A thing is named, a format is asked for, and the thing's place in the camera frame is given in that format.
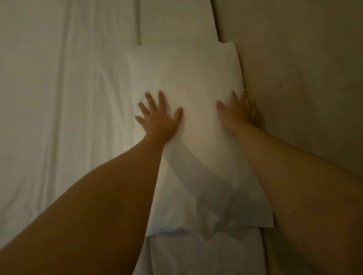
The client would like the beige upholstered headboard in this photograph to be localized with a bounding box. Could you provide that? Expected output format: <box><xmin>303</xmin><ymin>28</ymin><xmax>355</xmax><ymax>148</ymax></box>
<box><xmin>210</xmin><ymin>0</ymin><xmax>363</xmax><ymax>275</ymax></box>

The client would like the white pillow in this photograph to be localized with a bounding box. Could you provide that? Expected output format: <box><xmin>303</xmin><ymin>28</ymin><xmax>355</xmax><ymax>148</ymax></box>
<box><xmin>126</xmin><ymin>41</ymin><xmax>274</xmax><ymax>238</ymax></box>
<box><xmin>140</xmin><ymin>227</ymin><xmax>268</xmax><ymax>275</ymax></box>

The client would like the person's right forearm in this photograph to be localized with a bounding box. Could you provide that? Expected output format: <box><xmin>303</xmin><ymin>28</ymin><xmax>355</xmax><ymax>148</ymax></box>
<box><xmin>233</xmin><ymin>122</ymin><xmax>363</xmax><ymax>275</ymax></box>

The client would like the white bed sheet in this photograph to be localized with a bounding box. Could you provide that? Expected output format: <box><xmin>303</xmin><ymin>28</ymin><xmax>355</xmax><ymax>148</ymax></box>
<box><xmin>0</xmin><ymin>0</ymin><xmax>159</xmax><ymax>275</ymax></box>

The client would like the person's left hand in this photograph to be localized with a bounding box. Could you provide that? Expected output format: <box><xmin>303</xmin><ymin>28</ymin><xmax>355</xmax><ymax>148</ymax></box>
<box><xmin>134</xmin><ymin>91</ymin><xmax>184</xmax><ymax>144</ymax></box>

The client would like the person's right hand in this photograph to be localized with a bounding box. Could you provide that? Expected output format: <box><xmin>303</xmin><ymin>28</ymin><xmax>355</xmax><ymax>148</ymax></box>
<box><xmin>216</xmin><ymin>90</ymin><xmax>257</xmax><ymax>132</ymax></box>

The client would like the person's left forearm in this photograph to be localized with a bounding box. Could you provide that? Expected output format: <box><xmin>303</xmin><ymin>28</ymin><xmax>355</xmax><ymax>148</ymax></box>
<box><xmin>0</xmin><ymin>134</ymin><xmax>168</xmax><ymax>275</ymax></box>

